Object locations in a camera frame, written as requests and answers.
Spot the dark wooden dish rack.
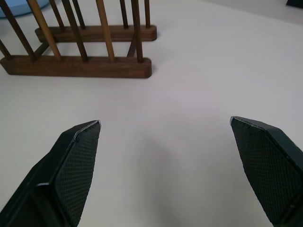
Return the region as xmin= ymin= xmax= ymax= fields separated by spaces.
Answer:
xmin=0 ymin=0 xmax=158 ymax=79

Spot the light blue plate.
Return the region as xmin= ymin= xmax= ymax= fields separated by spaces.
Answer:
xmin=0 ymin=0 xmax=51 ymax=19

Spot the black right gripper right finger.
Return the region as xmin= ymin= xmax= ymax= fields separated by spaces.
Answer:
xmin=229 ymin=115 xmax=303 ymax=227

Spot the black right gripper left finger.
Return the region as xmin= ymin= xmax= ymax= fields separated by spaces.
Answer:
xmin=0 ymin=120 xmax=102 ymax=227

